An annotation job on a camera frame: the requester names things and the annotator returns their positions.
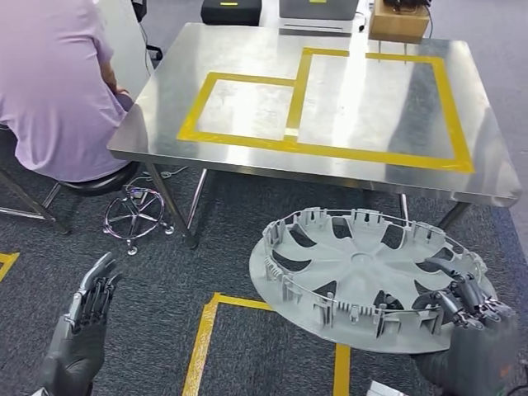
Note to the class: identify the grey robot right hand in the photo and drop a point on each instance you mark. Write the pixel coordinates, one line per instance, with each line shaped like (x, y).
(483, 355)

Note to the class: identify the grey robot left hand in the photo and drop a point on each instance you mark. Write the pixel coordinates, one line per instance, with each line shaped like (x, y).
(74, 355)

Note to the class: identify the grey plastic wheel cover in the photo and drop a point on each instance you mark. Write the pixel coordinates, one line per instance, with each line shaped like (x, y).
(354, 273)

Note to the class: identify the stainless steel workbench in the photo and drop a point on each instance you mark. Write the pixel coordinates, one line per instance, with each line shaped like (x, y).
(247, 54)

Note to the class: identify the black stool chrome base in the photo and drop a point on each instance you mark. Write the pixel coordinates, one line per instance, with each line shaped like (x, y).
(95, 183)

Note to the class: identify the person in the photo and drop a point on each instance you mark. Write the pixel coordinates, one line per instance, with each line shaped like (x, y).
(53, 82)

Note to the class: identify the white desk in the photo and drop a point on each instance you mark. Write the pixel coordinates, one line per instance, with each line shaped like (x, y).
(124, 43)

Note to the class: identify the brown cardboard box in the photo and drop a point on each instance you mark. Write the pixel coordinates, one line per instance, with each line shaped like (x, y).
(396, 27)

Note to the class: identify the black office chair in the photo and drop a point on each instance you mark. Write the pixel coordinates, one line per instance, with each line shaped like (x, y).
(140, 6)

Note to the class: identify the yellow tape outline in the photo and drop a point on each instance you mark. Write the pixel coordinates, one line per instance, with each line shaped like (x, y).
(296, 93)

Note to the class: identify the black case yellow label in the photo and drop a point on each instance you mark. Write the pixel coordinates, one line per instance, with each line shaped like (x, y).
(231, 15)

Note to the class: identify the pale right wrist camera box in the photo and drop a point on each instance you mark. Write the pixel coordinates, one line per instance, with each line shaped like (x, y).
(383, 391)

